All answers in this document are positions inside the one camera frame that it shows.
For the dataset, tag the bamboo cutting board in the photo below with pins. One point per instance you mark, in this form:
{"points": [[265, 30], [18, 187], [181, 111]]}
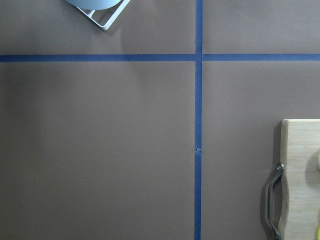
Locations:
{"points": [[300, 154]]}

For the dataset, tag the white wire rack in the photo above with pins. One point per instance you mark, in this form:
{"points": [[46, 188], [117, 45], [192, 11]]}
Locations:
{"points": [[104, 18]]}

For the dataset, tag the metal cutting board handle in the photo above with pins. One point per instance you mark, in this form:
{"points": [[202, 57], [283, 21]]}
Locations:
{"points": [[278, 172]]}

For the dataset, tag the yellow lemon slice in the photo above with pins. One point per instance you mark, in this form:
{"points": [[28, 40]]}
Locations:
{"points": [[317, 234]]}

